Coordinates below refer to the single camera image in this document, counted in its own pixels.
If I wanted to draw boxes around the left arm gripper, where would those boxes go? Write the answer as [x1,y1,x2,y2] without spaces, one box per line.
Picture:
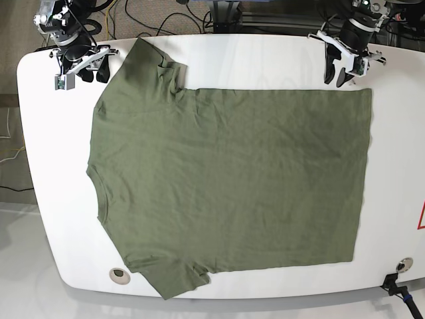
[307,30,386,88]

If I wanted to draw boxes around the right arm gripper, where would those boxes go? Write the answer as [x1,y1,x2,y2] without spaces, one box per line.
[48,44,119,83]

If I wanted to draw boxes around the olive green T-shirt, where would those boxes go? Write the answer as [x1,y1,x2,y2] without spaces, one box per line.
[86,39,373,298]

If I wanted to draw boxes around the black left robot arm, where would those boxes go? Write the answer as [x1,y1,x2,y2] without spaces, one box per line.
[308,1,424,88]

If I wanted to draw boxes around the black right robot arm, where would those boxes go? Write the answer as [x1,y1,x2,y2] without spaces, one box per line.
[33,1,118,90]

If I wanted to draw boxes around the red triangle sticker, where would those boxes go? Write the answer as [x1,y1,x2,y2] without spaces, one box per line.
[417,203,425,229]

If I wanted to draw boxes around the left round table grommet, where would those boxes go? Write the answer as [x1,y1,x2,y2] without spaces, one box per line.
[109,268,131,285]

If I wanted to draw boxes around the round table grommet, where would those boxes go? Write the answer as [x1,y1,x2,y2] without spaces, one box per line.
[396,257,414,273]
[109,268,131,285]

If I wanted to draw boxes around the right round table grommet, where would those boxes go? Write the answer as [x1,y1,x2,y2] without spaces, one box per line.
[396,257,414,273]

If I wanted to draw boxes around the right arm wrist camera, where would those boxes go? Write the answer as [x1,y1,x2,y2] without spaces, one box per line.
[54,73,75,90]

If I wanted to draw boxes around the yellow floor cable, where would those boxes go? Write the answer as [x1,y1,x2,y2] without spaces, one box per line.
[104,0,118,41]

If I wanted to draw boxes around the black clamp with cable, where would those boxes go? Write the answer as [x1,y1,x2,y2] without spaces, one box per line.
[381,282,424,319]

